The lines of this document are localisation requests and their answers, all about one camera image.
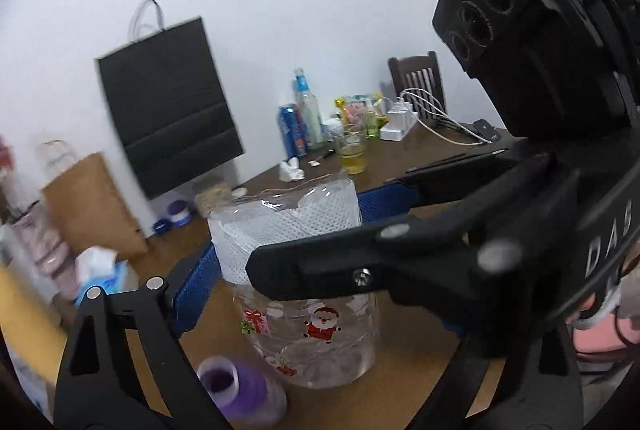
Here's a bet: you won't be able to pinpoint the purple supplement bottle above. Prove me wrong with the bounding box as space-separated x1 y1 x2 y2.
196 356 288 427

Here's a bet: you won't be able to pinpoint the clear plastic christmas cup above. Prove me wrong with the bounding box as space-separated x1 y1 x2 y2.
208 172 378 389

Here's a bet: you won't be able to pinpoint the person's left hand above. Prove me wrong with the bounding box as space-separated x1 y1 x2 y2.
573 243 639 363

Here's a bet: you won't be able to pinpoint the white power strip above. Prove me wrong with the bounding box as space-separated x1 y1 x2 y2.
378 98 418 142

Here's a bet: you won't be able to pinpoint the yellow thermos jug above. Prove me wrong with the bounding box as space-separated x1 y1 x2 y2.
0 259 68 391

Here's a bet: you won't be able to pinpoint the glass of yellow tea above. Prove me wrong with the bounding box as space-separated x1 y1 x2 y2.
333 124 367 175

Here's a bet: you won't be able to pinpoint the dark wooden chair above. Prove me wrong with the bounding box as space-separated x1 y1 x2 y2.
387 50 447 112

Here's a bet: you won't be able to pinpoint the colourful snack packets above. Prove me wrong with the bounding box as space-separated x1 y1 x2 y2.
334 93 386 137

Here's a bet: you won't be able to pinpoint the blue tissue box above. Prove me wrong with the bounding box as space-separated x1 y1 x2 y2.
75 246 139 306

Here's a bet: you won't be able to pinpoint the clear glass bottle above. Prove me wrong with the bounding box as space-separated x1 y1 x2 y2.
294 68 326 149

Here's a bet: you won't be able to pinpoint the crumpled white tissue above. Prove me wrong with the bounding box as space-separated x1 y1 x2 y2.
278 157 305 183

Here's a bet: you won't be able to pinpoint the blue drink can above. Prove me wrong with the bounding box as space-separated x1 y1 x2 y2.
278 104 307 159

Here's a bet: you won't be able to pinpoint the blue bottle cap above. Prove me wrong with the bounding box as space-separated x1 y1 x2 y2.
153 219 172 236

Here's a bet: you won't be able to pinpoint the brown paper bag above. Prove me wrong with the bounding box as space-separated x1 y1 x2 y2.
37 139 148 257

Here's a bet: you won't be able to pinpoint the small purple white jar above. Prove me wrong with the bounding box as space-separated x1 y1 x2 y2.
167 199 193 226

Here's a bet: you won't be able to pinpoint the clear jar of grains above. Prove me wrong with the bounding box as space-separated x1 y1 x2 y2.
193 176 232 219

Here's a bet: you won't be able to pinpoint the black paper bag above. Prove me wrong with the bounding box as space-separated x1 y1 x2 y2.
96 0 244 199

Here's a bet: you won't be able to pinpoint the white charging cable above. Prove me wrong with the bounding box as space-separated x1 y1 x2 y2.
398 87 497 146

